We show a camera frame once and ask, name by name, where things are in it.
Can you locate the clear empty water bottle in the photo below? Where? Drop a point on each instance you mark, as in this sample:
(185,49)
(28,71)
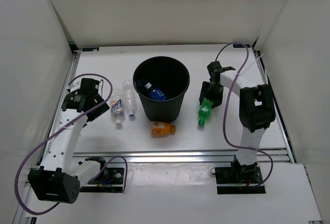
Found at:
(129,98)

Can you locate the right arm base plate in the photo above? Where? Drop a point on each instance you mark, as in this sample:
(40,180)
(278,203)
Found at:
(238,180)

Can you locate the orange juice bottle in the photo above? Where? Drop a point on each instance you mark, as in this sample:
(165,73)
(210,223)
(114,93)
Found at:
(162,129)

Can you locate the clear bottle blue label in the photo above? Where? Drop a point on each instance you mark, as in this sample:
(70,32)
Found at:
(154,93)

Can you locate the aluminium front rail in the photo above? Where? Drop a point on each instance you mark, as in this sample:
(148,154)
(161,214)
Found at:
(206,156)

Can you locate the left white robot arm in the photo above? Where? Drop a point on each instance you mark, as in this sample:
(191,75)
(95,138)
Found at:
(57,180)

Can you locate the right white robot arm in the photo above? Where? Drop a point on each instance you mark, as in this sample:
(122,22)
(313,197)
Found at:
(256,109)

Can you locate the left blue corner label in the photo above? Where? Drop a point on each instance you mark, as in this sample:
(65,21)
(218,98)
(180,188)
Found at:
(90,49)

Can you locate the green soda bottle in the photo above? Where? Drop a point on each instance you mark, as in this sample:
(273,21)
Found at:
(204,112)

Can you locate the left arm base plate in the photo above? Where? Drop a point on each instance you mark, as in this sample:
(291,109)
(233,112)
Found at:
(113,183)

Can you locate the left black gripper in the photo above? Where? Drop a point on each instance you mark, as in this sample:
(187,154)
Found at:
(98,112)

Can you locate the black plastic waste bin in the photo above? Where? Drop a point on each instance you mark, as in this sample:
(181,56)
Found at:
(169,75)

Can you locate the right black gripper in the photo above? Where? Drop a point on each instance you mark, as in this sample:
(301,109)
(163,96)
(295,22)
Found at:
(217,100)

